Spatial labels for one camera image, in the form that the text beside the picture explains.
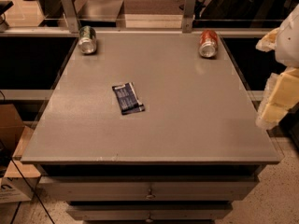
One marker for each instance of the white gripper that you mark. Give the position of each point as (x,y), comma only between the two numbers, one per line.
(290,44)

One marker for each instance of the green soda can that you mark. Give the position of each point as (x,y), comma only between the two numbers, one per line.
(87,40)

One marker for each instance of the dark blue snack packet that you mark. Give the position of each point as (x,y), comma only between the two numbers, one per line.
(127,99)

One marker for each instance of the upper drawer knob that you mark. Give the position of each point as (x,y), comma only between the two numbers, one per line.
(150,195)

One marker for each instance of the drawer knob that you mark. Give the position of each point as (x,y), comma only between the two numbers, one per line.
(149,219)
(150,195)

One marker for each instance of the lower drawer knob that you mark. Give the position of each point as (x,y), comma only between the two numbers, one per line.
(149,219)

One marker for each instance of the lower grey drawer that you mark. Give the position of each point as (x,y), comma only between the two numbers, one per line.
(158,211)

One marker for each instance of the grey drawer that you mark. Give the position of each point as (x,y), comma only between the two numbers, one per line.
(87,189)
(158,211)

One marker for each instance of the upper grey drawer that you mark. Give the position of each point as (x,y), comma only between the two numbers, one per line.
(87,189)

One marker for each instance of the brown cardboard box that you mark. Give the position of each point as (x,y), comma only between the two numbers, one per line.
(14,134)

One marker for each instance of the white labelled box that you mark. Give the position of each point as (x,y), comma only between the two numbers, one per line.
(19,182)

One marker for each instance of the right metal bracket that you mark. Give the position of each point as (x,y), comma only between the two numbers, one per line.
(187,18)

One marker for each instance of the metal bracket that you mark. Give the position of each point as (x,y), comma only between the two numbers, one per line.
(70,16)
(187,18)

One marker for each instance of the left metal bracket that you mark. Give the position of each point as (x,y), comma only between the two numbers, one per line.
(70,16)

